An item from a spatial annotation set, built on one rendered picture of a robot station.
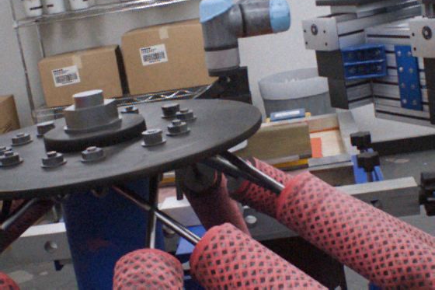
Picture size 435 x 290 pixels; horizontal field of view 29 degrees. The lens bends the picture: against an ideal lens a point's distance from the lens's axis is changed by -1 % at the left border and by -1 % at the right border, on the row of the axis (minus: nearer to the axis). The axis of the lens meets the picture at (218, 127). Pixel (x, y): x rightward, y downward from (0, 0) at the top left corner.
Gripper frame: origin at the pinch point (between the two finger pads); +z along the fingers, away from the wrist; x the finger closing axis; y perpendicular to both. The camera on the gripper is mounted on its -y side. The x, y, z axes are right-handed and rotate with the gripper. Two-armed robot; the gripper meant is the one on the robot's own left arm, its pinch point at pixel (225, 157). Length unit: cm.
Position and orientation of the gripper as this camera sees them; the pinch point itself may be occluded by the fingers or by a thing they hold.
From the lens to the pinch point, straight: 187.7
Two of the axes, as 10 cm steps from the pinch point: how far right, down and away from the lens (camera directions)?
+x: 0.8, -2.2, 9.7
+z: 1.3, 9.7, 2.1
